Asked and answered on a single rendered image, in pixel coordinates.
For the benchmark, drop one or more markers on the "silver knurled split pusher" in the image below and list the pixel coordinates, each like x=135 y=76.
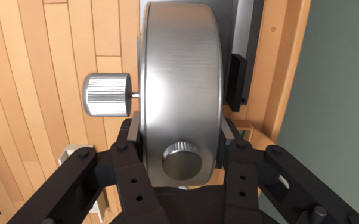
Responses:
x=182 y=161

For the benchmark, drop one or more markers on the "grey bench holder body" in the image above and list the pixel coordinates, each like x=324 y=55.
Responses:
x=238 y=28

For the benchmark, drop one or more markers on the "silver stopwatch model body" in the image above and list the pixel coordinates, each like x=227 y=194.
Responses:
x=179 y=77

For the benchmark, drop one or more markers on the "silver knurled crown knob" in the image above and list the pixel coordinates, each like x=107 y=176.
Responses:
x=106 y=94

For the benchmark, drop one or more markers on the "small tan box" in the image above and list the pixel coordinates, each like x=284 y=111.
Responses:
x=245 y=127

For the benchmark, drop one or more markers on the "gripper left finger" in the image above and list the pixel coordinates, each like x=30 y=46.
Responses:
x=126 y=174

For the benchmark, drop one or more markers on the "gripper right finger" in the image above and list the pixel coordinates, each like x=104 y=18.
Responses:
x=241 y=174

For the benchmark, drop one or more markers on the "black holder jaw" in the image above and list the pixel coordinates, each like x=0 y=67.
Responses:
x=236 y=82

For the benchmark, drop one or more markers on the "cream white bracket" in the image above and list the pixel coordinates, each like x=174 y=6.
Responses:
x=66 y=152

